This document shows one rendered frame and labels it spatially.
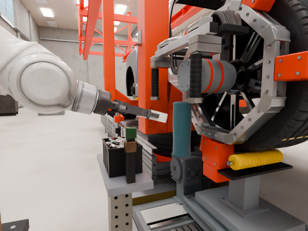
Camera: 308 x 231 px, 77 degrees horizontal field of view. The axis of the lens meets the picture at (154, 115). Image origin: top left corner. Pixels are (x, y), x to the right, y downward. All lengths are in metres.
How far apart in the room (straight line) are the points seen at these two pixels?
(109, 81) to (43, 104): 2.76
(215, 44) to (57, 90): 0.46
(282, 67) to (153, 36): 0.81
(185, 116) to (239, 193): 0.45
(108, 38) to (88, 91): 2.68
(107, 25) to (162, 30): 2.03
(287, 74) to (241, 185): 0.57
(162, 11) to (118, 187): 1.04
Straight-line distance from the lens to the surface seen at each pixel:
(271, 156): 0.93
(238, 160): 0.81
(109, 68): 3.13
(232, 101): 0.94
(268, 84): 0.69
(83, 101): 0.55
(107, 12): 3.33
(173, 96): 1.30
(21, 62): 0.38
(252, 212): 1.08
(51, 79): 0.36
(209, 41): 0.63
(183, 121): 0.89
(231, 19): 0.69
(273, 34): 0.70
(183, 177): 1.20
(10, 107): 8.65
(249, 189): 1.06
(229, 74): 0.83
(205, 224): 1.13
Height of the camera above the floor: 0.77
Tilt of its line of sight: 6 degrees down
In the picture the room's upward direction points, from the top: straight up
